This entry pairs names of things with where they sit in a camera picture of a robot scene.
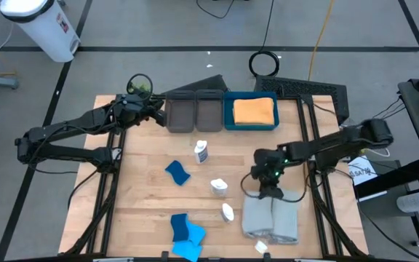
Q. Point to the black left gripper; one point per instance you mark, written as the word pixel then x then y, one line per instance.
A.
pixel 136 111

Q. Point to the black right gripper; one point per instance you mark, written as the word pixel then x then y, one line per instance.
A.
pixel 267 167

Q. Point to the white plastic restorer bottle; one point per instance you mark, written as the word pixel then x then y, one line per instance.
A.
pixel 218 187
pixel 201 153
pixel 227 213

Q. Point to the orange cloth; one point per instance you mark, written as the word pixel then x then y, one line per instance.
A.
pixel 253 111

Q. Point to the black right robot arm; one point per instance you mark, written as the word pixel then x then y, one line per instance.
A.
pixel 340 142

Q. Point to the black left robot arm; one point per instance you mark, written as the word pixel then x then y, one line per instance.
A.
pixel 67 125

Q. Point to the grey translucent plastic bin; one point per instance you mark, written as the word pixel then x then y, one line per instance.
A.
pixel 179 116
pixel 209 116

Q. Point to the black triangular panel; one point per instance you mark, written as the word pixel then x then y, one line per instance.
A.
pixel 209 84

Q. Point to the blue plastic bin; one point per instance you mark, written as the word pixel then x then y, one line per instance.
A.
pixel 228 116

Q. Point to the white printed paper sheet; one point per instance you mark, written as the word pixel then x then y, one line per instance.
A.
pixel 362 172

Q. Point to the black perforated panel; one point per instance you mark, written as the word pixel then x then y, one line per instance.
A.
pixel 304 87

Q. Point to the black metal beam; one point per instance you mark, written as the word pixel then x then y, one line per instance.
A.
pixel 395 178

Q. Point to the white trash can black rim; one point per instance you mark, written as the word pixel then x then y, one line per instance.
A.
pixel 46 32

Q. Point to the translucent white container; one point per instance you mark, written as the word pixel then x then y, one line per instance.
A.
pixel 413 202

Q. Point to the black aluminium table frame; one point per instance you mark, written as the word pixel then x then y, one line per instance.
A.
pixel 306 99

